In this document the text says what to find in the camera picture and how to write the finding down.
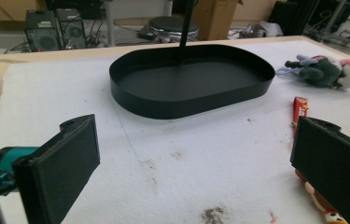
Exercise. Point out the white crumpled cloth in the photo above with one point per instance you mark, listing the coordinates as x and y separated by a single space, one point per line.
266 29

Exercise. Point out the black oval tray with pole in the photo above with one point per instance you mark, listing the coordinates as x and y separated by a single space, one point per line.
191 84

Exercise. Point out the white felt mat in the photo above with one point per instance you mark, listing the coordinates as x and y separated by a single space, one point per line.
194 161

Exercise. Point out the white table leg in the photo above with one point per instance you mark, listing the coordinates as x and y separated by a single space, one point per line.
109 23

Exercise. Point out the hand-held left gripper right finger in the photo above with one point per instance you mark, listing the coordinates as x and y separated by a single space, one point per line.
334 165

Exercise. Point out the brown cardboard box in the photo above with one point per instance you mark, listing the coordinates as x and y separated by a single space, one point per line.
214 18

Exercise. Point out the red snack packet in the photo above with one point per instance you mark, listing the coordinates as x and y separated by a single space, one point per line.
299 109

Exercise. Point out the small cowboy doll figure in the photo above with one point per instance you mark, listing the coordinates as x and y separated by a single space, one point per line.
320 202

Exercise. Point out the grey and pink plush toy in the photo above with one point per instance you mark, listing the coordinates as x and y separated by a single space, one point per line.
322 73

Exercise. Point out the black computer tower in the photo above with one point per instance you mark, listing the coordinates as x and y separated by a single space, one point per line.
41 31

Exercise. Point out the black curtain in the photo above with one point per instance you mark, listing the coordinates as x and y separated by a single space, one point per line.
291 17

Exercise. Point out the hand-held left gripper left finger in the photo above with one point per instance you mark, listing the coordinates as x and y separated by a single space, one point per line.
60 168

